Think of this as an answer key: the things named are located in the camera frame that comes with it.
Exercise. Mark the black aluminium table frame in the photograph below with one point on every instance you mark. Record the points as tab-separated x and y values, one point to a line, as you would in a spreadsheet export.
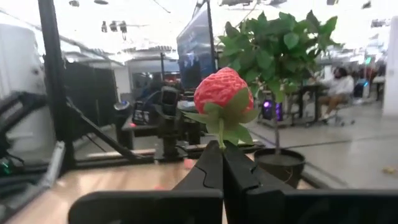
53	77

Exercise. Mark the blue-lit display screen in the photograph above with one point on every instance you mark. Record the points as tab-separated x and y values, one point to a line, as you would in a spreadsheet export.
194	46

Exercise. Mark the person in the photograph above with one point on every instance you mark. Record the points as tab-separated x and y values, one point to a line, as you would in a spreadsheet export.
340	87

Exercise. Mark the grey desk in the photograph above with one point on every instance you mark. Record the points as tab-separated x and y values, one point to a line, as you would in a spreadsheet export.
136	127

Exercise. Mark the white column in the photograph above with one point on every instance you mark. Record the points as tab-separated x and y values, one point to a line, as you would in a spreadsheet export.
18	87

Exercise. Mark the black partition panel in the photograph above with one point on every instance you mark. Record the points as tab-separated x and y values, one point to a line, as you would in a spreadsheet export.
90	93

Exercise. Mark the office chair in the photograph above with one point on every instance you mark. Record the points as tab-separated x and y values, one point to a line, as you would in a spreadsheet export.
340	115

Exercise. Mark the black background desk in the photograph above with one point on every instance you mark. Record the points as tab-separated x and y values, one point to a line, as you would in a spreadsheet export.
311	90

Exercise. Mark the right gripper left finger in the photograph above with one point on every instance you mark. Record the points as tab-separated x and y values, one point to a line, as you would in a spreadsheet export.
186	205

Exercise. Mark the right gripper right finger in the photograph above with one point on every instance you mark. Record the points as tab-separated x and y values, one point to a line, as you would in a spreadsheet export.
264	205

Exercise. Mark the white pillar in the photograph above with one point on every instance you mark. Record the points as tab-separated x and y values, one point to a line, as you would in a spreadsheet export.
391	62

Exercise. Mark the silver aluminium rail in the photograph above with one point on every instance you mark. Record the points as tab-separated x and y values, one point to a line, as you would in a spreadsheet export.
54	165

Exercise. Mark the red toy strawberry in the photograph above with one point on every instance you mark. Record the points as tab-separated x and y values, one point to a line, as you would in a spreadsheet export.
217	88

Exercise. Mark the purple-lit computer case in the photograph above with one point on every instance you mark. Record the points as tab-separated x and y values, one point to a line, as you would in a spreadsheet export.
270	109

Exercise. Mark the potted green leafy plant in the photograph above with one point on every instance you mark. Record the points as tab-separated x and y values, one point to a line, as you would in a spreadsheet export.
273	53

